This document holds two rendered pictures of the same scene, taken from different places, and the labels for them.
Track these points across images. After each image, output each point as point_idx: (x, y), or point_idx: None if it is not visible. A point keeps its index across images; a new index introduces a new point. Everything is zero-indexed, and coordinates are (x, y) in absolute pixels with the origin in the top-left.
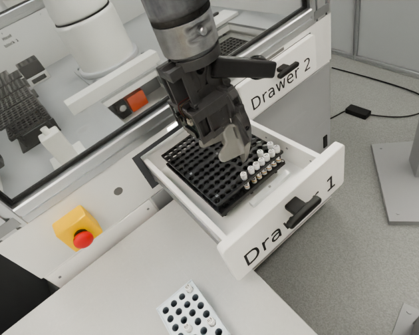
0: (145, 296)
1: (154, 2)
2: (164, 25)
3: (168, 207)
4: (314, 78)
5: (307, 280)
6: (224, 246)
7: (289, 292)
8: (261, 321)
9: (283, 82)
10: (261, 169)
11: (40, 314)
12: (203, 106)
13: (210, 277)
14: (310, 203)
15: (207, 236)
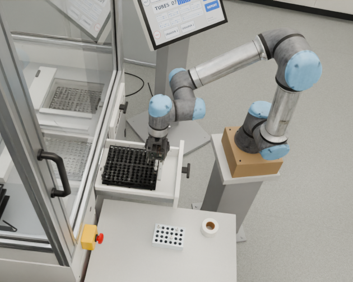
0: (136, 247)
1: (163, 125)
2: (163, 129)
3: (104, 207)
4: None
5: None
6: (177, 194)
7: None
8: (187, 220)
9: (120, 113)
10: (158, 163)
11: None
12: (164, 147)
13: (157, 220)
14: (189, 167)
15: (139, 206)
